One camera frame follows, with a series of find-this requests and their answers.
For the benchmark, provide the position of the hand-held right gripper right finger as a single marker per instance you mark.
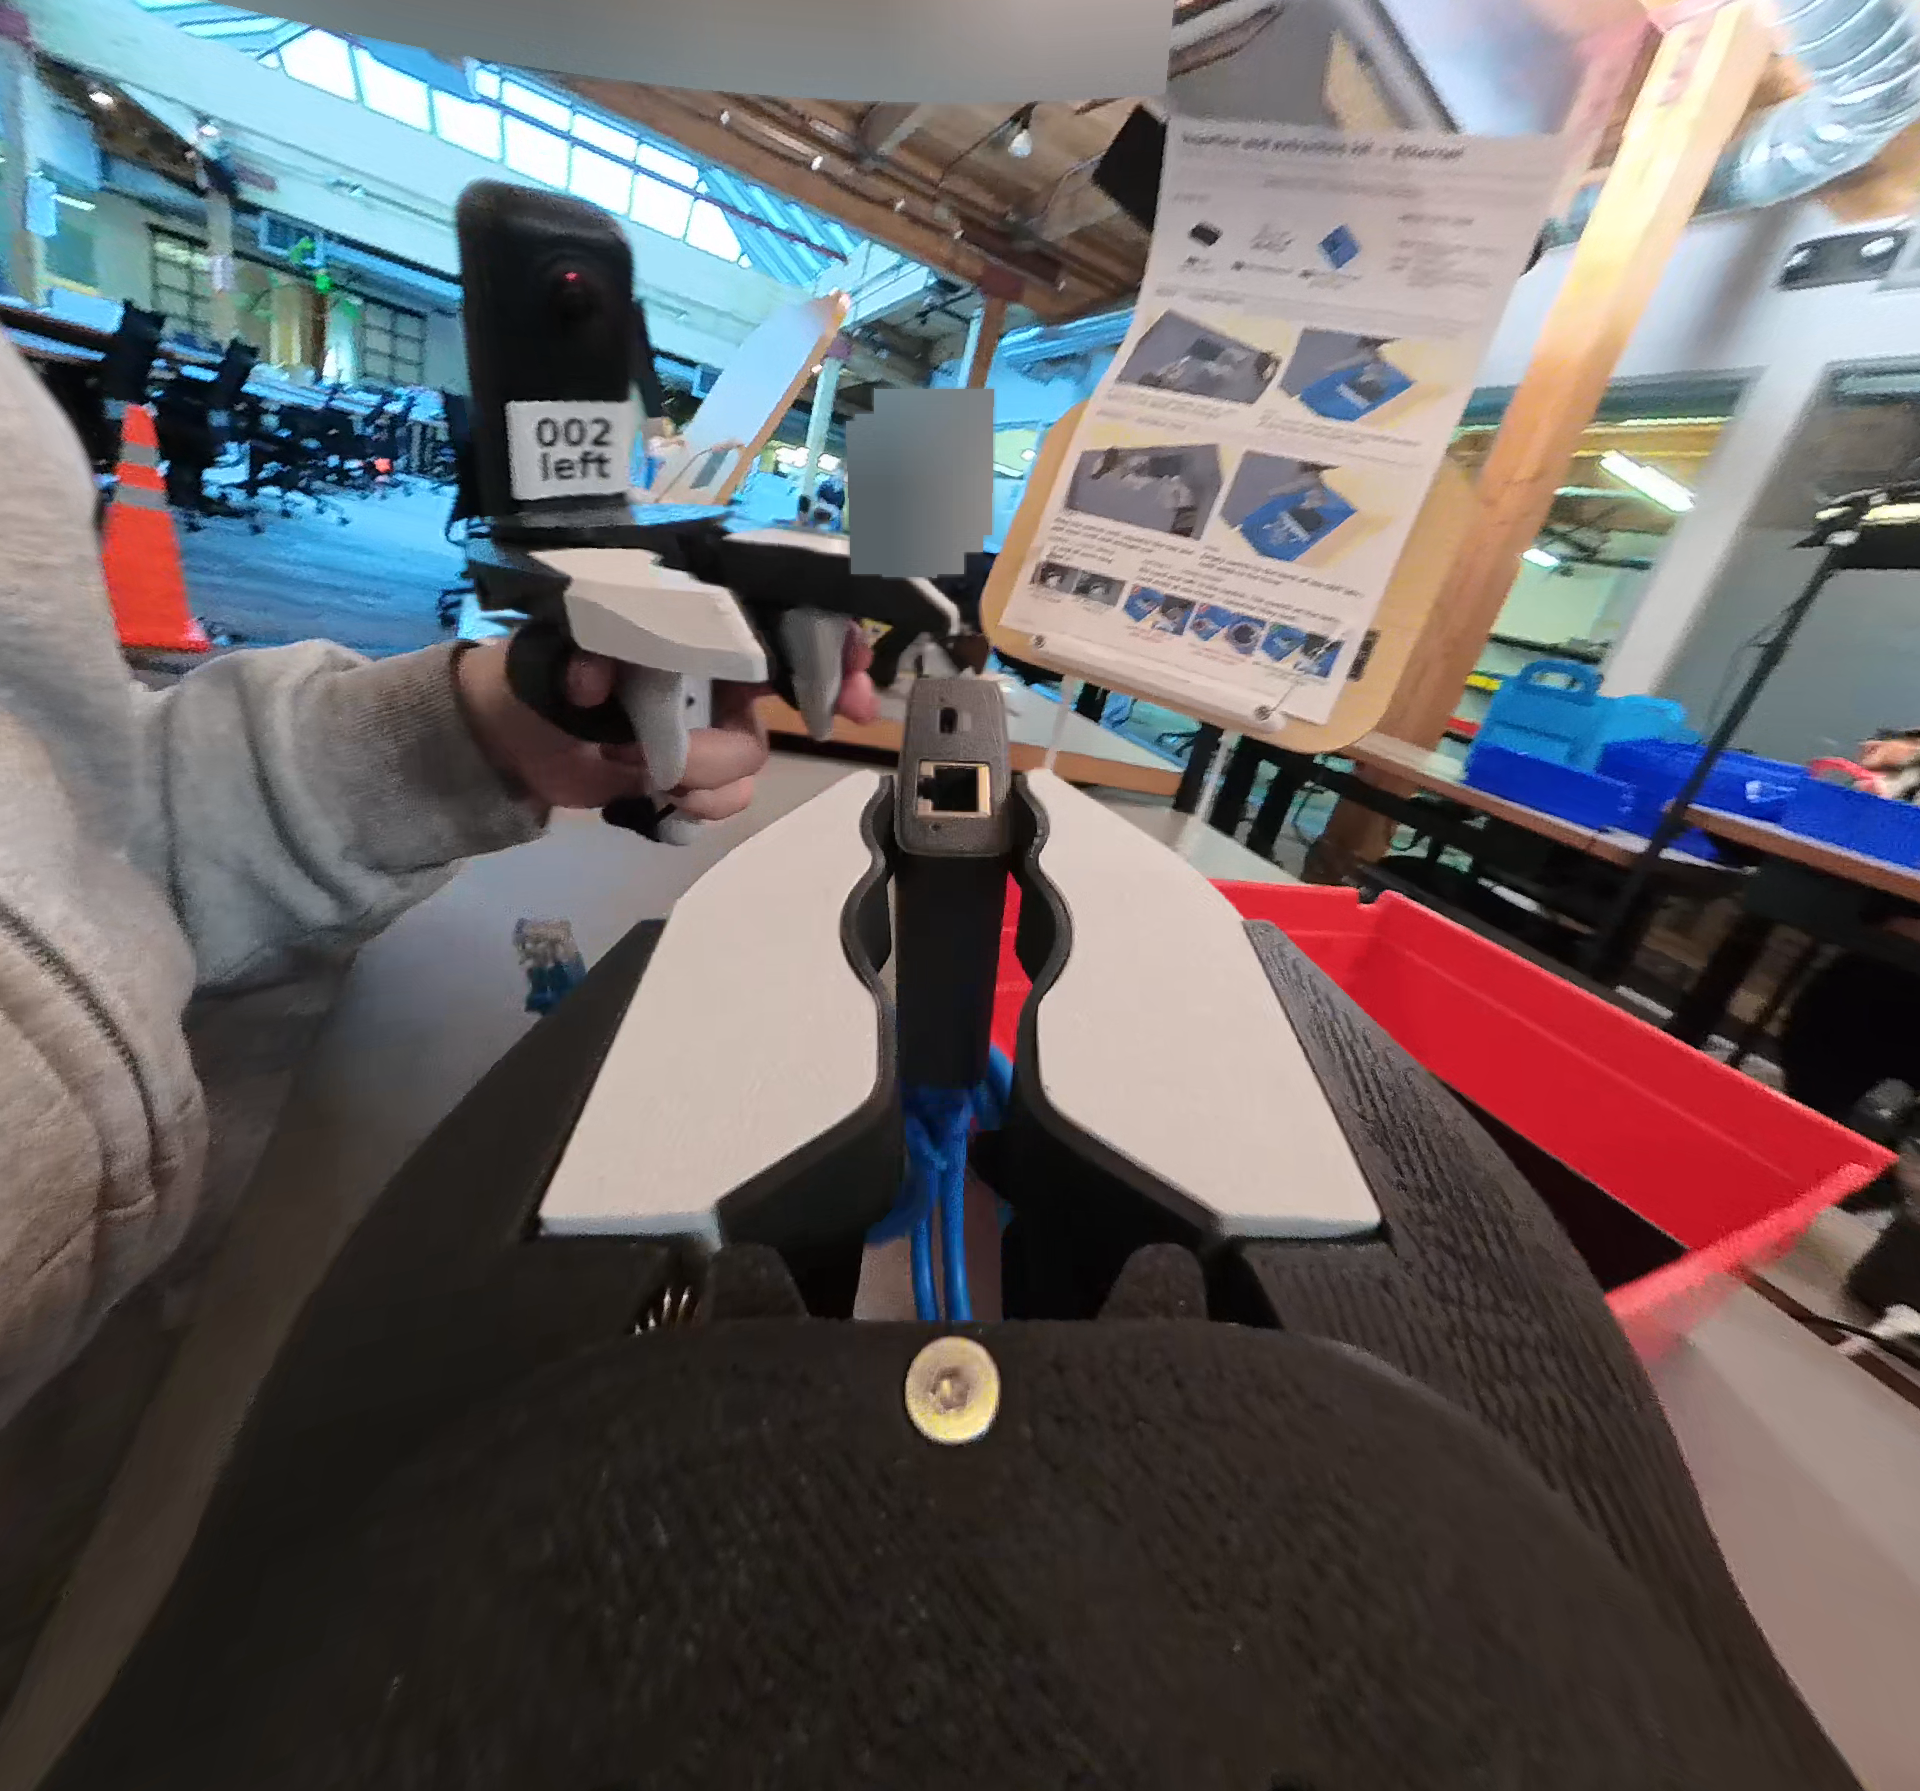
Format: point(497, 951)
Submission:
point(1201, 1041)

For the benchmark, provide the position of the person's left forearm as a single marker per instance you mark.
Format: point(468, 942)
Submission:
point(299, 772)

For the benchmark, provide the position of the person's left hand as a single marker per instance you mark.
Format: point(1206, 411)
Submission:
point(556, 772)

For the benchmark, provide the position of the printed instruction sheet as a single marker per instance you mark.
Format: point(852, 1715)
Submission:
point(1275, 320)

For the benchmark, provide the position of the small blue figurine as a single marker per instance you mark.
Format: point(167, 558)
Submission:
point(547, 964)

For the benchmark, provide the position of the row of black office chairs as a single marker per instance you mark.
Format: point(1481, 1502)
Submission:
point(272, 425)

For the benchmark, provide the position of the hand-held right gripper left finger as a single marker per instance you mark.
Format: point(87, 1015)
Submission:
point(720, 1041)

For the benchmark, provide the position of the black ethernet adapter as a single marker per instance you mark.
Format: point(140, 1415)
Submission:
point(958, 921)

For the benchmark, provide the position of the black tripod stand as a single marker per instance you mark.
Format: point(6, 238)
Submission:
point(1726, 772)

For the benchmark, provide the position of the plain wooden post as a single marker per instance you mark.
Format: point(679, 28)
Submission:
point(1561, 443)

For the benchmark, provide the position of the spiral metal duct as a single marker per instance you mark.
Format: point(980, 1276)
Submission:
point(1816, 21)

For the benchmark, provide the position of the long work table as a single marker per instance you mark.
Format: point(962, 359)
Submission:
point(1515, 810)

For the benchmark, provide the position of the black hanging speaker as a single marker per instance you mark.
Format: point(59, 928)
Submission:
point(1133, 167)

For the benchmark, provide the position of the grey desk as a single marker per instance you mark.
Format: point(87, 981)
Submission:
point(450, 893)

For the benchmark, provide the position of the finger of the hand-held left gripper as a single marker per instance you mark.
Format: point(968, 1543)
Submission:
point(789, 546)
point(660, 614)

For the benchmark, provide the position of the red plastic bin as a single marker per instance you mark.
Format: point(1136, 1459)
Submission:
point(1501, 1041)

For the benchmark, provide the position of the person's grey hoodie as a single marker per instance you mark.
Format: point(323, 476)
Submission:
point(75, 921)

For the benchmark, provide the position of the orange traffic cone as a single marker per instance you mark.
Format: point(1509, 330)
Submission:
point(143, 546)

